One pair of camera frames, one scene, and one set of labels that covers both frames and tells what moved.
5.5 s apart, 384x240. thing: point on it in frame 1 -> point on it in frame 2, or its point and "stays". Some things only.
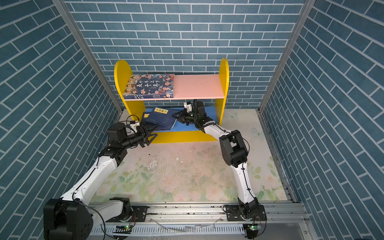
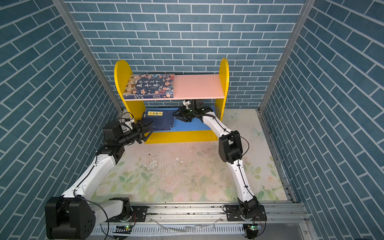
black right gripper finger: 181,116 stays
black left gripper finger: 151,139 -> 146,138
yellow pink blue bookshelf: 186,87 stays
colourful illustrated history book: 150,86 stays
